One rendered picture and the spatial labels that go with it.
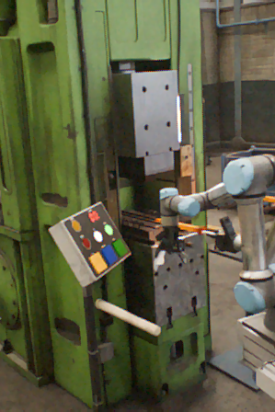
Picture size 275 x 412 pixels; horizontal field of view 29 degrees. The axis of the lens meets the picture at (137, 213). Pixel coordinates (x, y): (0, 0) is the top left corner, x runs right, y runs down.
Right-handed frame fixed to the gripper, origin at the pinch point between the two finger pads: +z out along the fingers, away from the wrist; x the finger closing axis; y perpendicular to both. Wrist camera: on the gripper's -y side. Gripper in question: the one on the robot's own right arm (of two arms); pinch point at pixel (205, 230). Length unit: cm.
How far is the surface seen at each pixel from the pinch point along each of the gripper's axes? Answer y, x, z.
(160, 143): -41.0, -0.9, 27.3
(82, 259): -4, -70, 3
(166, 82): -71, 6, 27
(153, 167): -29.7, -6.8, 27.4
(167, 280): 29.9, -6.5, 22.0
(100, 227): -11, -51, 16
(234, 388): 101, 25, 6
